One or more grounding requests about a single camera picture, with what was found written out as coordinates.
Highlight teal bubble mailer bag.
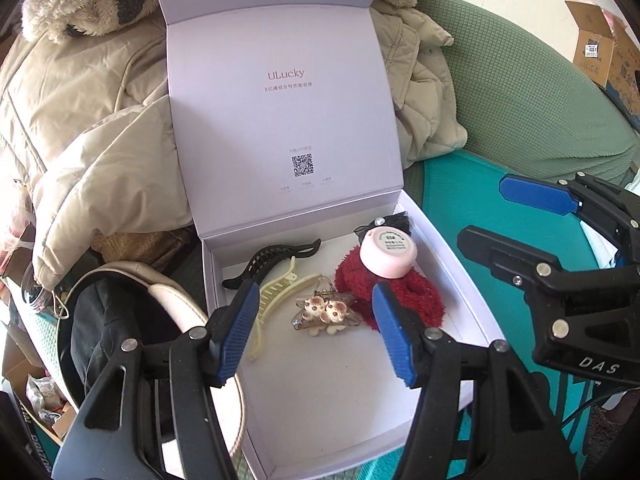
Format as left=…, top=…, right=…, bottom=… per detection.
left=349, top=152, right=622, bottom=480

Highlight green bed cover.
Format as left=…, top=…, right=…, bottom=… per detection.
left=416, top=0, right=639, bottom=184

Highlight black white gingham scrunchie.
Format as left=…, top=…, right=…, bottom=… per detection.
left=354, top=211, right=411, bottom=242

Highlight pink round cosmetic jar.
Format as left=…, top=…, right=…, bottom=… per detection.
left=359, top=226, right=418, bottom=280

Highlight flower decorated clear hair clip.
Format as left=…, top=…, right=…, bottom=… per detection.
left=291, top=286, right=362, bottom=337

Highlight cream yellow hair claw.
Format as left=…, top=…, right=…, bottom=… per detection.
left=246, top=257, right=320, bottom=361

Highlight beige puffer jacket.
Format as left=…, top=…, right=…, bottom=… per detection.
left=1, top=0, right=468, bottom=292

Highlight open lavender gift box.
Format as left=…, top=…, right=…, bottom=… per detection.
left=158, top=0, right=502, bottom=479

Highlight red fuzzy scrunchie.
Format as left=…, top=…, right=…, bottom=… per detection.
left=334, top=247, right=445, bottom=330

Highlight cardboard box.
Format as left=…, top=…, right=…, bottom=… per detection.
left=565, top=0, right=639, bottom=130

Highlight black hair claw clip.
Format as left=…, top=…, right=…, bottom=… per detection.
left=222, top=238, right=322, bottom=290

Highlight cream leather handbag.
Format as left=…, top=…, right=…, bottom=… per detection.
left=54, top=262, right=245, bottom=479

